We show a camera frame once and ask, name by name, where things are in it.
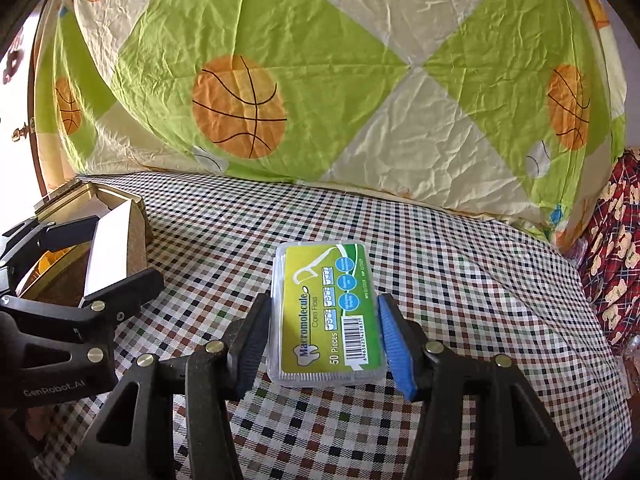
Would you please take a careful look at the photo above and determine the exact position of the clear floss pick box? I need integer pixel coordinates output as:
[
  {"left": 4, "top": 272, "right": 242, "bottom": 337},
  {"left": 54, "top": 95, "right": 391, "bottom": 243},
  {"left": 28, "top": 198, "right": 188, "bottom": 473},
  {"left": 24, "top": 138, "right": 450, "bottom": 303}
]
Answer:
[{"left": 266, "top": 241, "right": 388, "bottom": 387}]

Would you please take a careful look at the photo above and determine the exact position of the gold tin box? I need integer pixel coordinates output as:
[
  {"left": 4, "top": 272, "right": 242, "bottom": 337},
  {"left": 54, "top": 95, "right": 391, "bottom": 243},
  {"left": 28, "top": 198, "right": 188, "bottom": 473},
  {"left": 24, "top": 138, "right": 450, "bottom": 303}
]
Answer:
[{"left": 15, "top": 182, "right": 153, "bottom": 306}]

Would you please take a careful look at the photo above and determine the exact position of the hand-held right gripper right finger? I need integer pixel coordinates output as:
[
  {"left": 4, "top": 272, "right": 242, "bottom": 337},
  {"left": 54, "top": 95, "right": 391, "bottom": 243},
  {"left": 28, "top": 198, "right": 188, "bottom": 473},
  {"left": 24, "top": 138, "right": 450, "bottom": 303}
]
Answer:
[{"left": 377, "top": 294, "right": 583, "bottom": 480}]

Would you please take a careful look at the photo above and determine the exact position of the white and cork box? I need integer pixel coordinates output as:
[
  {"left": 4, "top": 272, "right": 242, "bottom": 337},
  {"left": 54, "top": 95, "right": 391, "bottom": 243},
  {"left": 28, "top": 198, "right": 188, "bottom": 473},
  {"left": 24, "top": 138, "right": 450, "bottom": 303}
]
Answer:
[{"left": 80, "top": 199, "right": 149, "bottom": 306}]

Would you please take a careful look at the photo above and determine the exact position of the brown wooden door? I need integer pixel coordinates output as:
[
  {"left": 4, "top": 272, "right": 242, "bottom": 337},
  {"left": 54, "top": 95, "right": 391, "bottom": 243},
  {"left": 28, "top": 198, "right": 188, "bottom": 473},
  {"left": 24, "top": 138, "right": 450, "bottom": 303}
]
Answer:
[{"left": 0, "top": 0, "right": 76, "bottom": 221}]

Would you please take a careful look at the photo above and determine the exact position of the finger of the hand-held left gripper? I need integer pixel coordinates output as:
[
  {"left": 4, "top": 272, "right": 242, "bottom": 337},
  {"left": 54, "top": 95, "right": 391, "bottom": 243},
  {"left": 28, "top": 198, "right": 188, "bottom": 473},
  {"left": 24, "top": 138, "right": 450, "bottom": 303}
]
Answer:
[
  {"left": 0, "top": 267, "right": 166, "bottom": 345},
  {"left": 0, "top": 215, "right": 103, "bottom": 286}
]

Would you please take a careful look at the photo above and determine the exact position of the checkered tablecloth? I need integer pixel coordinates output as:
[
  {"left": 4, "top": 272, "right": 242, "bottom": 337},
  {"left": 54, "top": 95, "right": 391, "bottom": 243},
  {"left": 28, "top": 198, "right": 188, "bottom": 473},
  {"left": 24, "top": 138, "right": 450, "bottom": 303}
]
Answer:
[{"left": 30, "top": 170, "right": 633, "bottom": 480}]

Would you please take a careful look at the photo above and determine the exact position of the basketball print bedsheet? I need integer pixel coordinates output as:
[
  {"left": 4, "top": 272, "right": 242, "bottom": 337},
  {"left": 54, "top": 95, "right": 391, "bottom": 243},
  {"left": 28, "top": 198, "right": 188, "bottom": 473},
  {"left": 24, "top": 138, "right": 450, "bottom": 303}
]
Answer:
[{"left": 32, "top": 0, "right": 628, "bottom": 256}]

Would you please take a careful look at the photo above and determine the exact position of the red plaid bear-print cloth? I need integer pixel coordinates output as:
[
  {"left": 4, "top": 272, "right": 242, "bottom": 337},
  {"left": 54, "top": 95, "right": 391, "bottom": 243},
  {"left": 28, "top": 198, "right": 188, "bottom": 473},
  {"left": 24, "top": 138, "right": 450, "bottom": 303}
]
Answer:
[{"left": 575, "top": 146, "right": 640, "bottom": 361}]

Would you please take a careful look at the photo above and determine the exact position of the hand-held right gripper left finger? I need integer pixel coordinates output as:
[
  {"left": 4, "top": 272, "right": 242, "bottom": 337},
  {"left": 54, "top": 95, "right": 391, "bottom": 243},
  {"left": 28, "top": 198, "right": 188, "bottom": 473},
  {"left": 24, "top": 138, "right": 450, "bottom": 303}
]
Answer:
[{"left": 75, "top": 292, "right": 273, "bottom": 480}]

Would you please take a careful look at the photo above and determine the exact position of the yellow round toy block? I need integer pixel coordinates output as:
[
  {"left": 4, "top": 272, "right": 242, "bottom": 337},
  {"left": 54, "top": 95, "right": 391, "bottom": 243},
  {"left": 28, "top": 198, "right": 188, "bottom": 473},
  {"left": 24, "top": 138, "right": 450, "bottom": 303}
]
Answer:
[{"left": 30, "top": 247, "right": 86, "bottom": 273}]

